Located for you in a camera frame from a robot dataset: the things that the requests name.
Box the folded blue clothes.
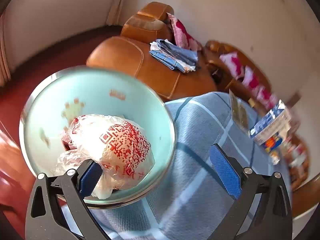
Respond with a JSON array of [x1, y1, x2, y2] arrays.
[[149, 39, 198, 74]]

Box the brown leather chaise sofa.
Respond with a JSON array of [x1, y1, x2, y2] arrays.
[[86, 1, 218, 102]]

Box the clear printed plastic bag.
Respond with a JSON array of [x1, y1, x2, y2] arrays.
[[52, 114, 155, 199]]

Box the blue plaid tablecloth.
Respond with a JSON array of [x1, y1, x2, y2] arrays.
[[91, 92, 291, 239]]

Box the blue Look milk carton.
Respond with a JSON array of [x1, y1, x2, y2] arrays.
[[248, 100, 293, 165]]

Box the pink floral pillow on chaise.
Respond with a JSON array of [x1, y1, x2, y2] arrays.
[[167, 13, 202, 51]]

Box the light green enamel basin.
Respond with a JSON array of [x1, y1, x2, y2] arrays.
[[19, 66, 175, 209]]

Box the pink floral pillow right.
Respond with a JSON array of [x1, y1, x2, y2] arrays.
[[257, 86, 278, 111]]

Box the brown leather long sofa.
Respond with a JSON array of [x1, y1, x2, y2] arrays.
[[204, 39, 320, 218]]

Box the pink floral pillow middle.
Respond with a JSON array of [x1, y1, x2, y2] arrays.
[[242, 66, 265, 98]]

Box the pink floral pillow left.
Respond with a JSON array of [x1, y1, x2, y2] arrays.
[[219, 51, 244, 80]]

